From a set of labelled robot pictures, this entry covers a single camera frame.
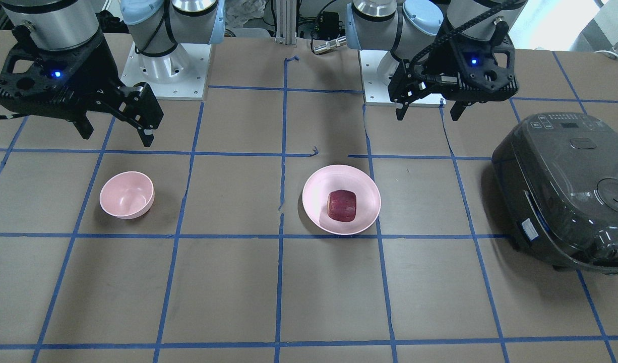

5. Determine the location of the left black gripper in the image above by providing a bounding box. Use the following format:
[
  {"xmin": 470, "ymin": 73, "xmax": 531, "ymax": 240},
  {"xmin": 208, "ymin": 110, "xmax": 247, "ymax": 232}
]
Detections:
[{"xmin": 388, "ymin": 20, "xmax": 519, "ymax": 122}]

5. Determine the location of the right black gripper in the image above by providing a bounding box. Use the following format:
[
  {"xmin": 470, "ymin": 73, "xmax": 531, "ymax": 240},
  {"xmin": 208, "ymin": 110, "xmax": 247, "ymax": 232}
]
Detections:
[{"xmin": 0, "ymin": 25, "xmax": 164, "ymax": 148}]

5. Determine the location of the red apple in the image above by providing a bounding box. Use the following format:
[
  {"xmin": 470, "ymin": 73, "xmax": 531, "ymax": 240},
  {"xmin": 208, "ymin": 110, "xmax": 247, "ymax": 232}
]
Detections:
[{"xmin": 327, "ymin": 189, "xmax": 357, "ymax": 222}]

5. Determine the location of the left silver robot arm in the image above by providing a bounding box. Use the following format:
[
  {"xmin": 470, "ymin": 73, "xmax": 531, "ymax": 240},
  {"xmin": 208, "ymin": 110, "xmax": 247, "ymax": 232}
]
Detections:
[{"xmin": 345, "ymin": 1, "xmax": 526, "ymax": 121}]

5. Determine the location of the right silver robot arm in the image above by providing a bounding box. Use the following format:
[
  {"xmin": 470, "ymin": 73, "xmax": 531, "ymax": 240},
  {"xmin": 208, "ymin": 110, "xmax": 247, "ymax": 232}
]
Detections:
[{"xmin": 0, "ymin": 1, "xmax": 225, "ymax": 147}]

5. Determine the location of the small pink bowl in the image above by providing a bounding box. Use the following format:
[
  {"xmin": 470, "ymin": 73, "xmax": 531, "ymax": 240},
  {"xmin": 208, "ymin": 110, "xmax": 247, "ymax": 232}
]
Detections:
[{"xmin": 99, "ymin": 171, "xmax": 155, "ymax": 220}]

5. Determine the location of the pink plate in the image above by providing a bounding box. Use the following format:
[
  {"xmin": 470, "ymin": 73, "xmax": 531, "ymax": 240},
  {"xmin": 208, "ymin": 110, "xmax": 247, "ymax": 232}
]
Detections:
[{"xmin": 302, "ymin": 165, "xmax": 382, "ymax": 236}]

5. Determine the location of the dark grey rice cooker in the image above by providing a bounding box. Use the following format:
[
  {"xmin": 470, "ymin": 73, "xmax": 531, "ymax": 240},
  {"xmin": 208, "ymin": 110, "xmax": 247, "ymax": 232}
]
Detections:
[{"xmin": 491, "ymin": 112, "xmax": 618, "ymax": 274}]

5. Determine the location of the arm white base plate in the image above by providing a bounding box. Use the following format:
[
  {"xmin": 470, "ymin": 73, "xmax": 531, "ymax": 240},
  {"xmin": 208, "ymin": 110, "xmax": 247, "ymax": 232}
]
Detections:
[
  {"xmin": 358, "ymin": 49, "xmax": 447, "ymax": 106},
  {"xmin": 121, "ymin": 43, "xmax": 213, "ymax": 101}
]

